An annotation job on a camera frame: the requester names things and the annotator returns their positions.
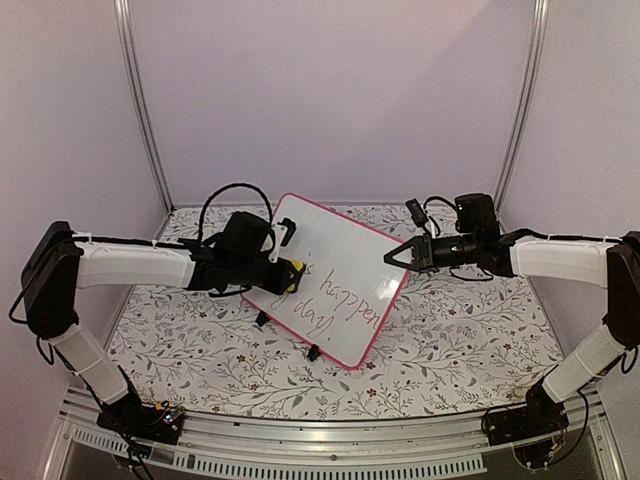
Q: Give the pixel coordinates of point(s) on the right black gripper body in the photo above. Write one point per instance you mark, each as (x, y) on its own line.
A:
(463, 255)

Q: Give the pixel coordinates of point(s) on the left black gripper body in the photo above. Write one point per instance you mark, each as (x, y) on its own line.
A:
(247, 274)

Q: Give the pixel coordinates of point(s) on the yellow bone-shaped eraser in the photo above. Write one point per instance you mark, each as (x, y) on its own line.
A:
(296, 271)

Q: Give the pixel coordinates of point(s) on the pink-framed whiteboard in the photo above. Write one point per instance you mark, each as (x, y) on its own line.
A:
(347, 291)

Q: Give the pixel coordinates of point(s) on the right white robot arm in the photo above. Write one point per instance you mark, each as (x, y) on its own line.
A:
(589, 284)

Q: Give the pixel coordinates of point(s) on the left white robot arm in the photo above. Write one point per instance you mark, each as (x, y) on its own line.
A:
(243, 256)

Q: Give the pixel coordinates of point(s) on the black whiteboard stand foot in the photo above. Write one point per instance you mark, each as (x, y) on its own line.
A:
(262, 319)

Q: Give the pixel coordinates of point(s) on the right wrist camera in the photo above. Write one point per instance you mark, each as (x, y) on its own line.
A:
(418, 215)

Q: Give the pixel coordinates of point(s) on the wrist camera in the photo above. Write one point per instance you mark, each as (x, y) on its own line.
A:
(418, 215)
(283, 231)

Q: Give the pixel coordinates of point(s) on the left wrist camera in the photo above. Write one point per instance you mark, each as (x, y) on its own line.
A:
(283, 231)

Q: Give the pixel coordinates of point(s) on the front aluminium rail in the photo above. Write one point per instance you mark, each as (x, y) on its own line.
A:
(213, 446)

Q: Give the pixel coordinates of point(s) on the rear aluminium table rail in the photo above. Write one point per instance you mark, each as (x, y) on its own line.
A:
(327, 203)

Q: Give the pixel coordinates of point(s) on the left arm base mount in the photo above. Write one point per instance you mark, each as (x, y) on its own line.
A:
(130, 417)

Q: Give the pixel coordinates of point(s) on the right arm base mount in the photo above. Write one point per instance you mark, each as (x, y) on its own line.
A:
(535, 430)

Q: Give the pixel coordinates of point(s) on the right aluminium frame post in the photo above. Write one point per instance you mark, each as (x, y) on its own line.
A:
(534, 53)

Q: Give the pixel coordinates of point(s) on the aluminium frame post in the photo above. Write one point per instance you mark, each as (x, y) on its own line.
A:
(534, 53)
(124, 22)

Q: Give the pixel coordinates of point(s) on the left aluminium frame post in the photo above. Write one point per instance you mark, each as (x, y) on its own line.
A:
(124, 22)

